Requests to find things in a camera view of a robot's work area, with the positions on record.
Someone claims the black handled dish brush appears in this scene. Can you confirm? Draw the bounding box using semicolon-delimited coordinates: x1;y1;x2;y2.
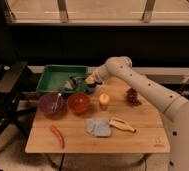
68;77;96;94

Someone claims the blue-grey cloth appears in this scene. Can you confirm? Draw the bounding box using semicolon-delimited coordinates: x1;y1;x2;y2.
86;117;111;137

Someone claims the yellow banana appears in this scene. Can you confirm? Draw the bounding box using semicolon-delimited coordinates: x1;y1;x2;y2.
110;117;136;133

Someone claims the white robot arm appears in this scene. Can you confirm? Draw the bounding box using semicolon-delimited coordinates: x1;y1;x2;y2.
89;56;189;171

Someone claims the grey sponge in tray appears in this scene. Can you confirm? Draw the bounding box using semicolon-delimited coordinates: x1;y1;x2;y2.
64;79;75;90

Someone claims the green plastic tray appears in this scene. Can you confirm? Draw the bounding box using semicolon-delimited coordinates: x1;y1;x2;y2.
36;65;88;93

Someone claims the red yellow apple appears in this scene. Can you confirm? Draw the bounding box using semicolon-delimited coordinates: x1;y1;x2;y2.
99;93;110;106

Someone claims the red bowl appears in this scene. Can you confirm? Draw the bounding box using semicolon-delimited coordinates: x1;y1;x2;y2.
67;93;90;114

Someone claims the metal spoon in bowl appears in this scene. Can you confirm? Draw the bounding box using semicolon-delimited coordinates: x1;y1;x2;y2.
52;93;62;111

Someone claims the dark red grape bunch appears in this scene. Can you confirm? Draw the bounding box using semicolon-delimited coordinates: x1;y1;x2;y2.
126;88;141;106

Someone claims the wooden folding table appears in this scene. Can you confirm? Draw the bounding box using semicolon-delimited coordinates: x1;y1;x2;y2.
25;78;170;153

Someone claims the purple bowl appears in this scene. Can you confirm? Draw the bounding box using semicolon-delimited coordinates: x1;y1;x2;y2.
37;93;64;115

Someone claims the red chili pepper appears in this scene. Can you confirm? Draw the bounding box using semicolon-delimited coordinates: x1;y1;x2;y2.
50;125;65;149

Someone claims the black office chair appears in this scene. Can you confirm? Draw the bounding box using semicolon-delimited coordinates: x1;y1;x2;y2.
0;61;36;138

